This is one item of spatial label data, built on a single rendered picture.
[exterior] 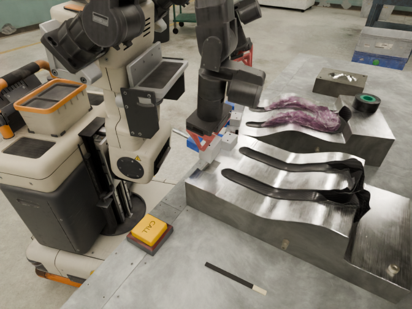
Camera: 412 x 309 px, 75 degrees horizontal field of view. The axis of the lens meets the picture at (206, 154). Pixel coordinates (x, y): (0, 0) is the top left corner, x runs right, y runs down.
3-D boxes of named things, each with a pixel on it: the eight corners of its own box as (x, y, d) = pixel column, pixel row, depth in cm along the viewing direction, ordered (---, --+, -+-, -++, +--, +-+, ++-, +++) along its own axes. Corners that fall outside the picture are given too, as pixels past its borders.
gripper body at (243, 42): (251, 41, 95) (244, 20, 91) (248, 51, 87) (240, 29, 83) (234, 48, 98) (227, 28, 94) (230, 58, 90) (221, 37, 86)
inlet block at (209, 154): (168, 141, 71) (167, 127, 67) (179, 130, 74) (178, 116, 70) (210, 164, 67) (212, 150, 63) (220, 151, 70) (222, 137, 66)
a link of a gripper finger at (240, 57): (258, 66, 96) (249, 41, 91) (257, 74, 91) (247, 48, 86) (241, 72, 99) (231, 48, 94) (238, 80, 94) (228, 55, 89)
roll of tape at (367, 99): (352, 111, 89) (356, 102, 87) (350, 100, 95) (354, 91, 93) (378, 114, 88) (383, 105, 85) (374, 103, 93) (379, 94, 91)
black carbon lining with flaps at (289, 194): (217, 181, 70) (217, 153, 64) (242, 148, 80) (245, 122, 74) (362, 241, 56) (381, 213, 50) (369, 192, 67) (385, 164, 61)
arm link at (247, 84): (217, 27, 51) (203, 34, 45) (276, 40, 49) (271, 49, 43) (208, 86, 58) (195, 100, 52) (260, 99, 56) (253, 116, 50)
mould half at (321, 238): (186, 205, 72) (183, 168, 64) (229, 152, 90) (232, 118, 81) (395, 305, 53) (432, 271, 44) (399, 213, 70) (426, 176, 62)
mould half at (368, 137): (224, 144, 93) (225, 118, 86) (235, 108, 113) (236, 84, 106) (379, 167, 84) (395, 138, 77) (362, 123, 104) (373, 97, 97)
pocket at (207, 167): (197, 178, 73) (196, 168, 70) (206, 167, 76) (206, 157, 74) (211, 184, 71) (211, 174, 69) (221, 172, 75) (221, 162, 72)
